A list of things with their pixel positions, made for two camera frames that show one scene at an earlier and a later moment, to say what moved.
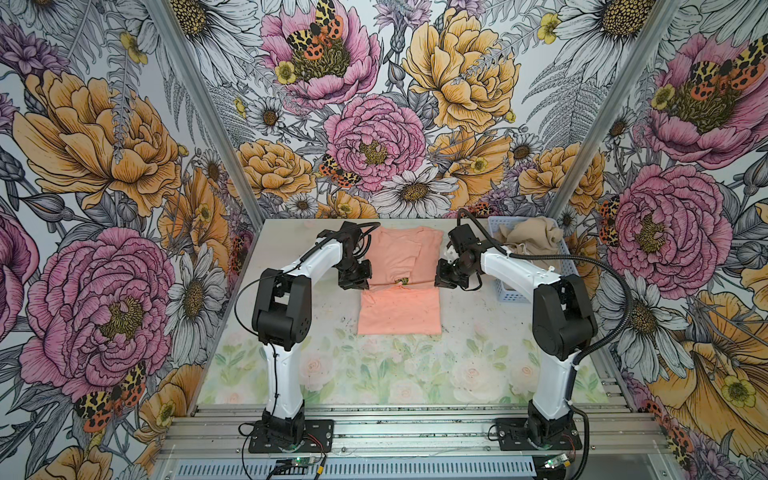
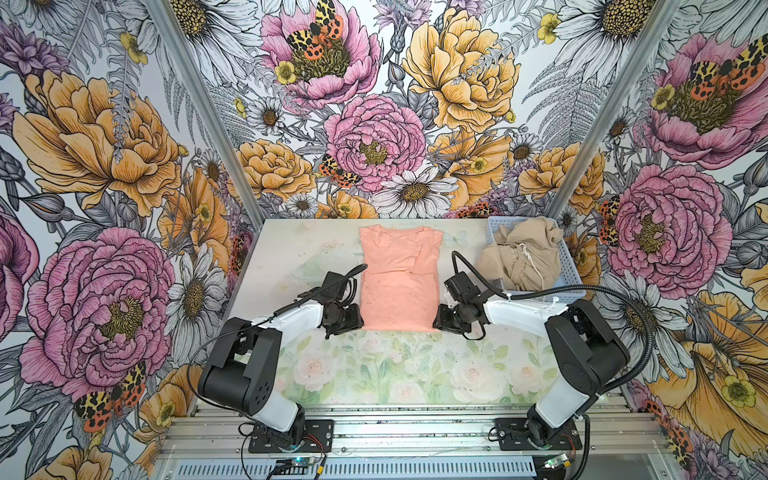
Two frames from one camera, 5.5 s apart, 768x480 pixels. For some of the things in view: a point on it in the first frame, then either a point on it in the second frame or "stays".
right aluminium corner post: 613,108 stays
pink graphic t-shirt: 402,298 stays
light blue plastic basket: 567,267 stays
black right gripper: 442,278 -> 442,323
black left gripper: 360,281 -> 354,323
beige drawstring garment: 534,236 stays
